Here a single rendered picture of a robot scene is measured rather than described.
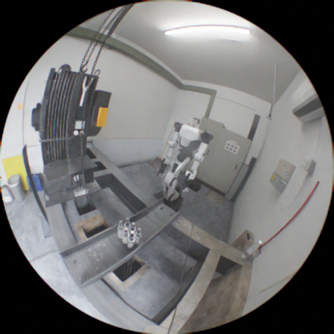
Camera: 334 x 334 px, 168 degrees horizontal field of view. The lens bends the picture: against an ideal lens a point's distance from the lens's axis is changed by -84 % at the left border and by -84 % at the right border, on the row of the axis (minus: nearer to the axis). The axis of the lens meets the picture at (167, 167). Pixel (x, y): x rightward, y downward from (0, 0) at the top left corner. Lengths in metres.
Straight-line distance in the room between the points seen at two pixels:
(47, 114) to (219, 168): 3.18
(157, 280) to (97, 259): 0.83
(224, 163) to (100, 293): 3.04
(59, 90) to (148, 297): 1.87
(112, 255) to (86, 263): 0.16
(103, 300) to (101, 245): 0.34
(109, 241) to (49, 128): 0.88
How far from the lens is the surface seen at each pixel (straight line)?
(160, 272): 1.43
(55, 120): 0.99
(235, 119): 3.25
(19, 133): 2.25
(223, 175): 3.05
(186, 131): 1.42
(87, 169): 0.92
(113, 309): 0.70
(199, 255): 1.16
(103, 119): 1.02
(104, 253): 0.73
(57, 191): 1.11
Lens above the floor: 1.35
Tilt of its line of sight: 22 degrees down
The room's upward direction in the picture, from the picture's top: 18 degrees clockwise
